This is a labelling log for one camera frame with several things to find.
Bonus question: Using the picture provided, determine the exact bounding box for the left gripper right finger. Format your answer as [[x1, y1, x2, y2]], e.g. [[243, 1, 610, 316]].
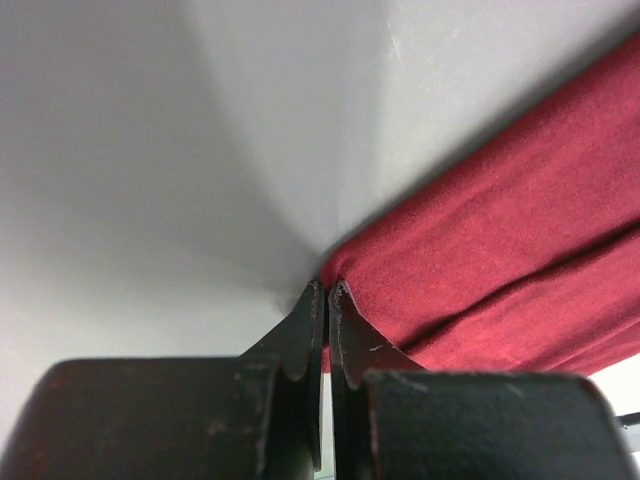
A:
[[328, 281, 633, 479]]

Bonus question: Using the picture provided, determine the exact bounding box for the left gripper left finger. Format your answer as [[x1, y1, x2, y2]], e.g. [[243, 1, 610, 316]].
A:
[[1, 282, 326, 479]]

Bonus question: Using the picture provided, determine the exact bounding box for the dark red t shirt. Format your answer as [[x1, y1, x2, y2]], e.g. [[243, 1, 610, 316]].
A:
[[320, 36, 639, 375]]

